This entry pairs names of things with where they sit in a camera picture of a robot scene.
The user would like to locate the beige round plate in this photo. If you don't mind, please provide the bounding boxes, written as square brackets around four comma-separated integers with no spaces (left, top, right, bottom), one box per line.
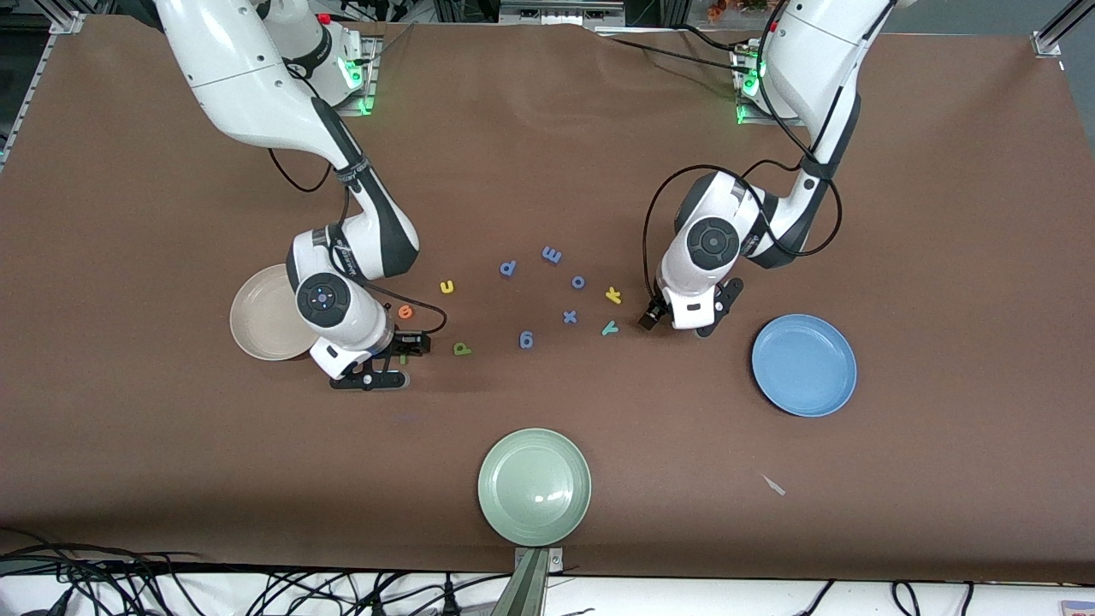
[229,263,319,362]

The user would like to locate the blue round plate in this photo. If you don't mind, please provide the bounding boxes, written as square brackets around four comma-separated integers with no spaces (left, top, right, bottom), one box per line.
[751,313,858,418]

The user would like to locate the green round plate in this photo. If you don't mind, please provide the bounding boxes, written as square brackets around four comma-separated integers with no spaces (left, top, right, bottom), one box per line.
[477,428,593,548]

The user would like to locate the brown table cover sheet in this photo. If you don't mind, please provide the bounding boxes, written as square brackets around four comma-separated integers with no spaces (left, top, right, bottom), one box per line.
[0,13,1095,584]

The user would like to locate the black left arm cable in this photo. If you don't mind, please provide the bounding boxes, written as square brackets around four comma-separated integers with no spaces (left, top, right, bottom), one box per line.
[642,0,843,300]

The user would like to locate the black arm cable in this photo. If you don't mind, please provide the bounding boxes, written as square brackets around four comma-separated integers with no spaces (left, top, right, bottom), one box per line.
[268,145,448,339]
[642,0,843,300]

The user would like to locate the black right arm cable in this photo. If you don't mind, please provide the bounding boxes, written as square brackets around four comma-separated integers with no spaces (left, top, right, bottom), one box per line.
[268,145,448,339]

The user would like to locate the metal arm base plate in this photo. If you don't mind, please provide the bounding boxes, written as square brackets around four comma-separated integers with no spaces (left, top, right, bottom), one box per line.
[734,43,805,127]
[325,34,378,117]

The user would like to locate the tangled black floor cables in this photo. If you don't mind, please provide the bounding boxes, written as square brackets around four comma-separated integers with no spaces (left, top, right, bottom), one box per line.
[0,565,497,616]

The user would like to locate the black base cable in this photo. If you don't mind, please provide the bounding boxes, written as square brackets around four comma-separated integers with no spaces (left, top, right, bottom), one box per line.
[590,26,758,74]

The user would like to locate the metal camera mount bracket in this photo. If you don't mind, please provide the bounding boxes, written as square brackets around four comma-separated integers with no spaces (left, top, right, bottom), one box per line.
[492,548,565,616]

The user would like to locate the thick black floor cable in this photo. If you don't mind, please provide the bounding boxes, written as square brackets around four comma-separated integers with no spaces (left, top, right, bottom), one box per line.
[0,541,213,572]

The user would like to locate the aluminium frame profile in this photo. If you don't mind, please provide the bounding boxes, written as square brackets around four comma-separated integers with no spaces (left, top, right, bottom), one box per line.
[0,0,116,172]
[500,0,625,28]
[1031,0,1095,69]

